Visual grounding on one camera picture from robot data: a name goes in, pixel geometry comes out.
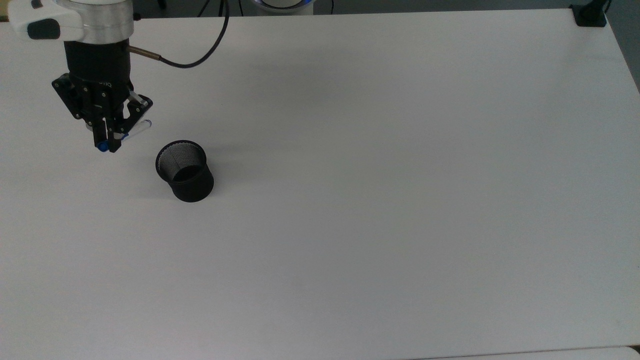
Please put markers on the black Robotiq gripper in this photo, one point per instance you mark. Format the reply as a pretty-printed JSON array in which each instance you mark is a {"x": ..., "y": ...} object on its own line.
[{"x": 97, "y": 65}]

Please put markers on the blue capped white marker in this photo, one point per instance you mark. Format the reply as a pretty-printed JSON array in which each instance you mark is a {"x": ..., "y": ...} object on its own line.
[{"x": 142, "y": 125}]

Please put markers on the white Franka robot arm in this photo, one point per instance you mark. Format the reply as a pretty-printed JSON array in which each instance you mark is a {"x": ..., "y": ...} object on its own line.
[{"x": 100, "y": 22}]

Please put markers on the black mesh pen cup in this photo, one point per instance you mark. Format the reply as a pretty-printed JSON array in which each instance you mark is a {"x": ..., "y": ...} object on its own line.
[{"x": 192, "y": 185}]

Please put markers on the white adjacent table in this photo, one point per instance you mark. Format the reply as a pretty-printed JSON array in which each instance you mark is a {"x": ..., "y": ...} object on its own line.
[{"x": 575, "y": 355}]

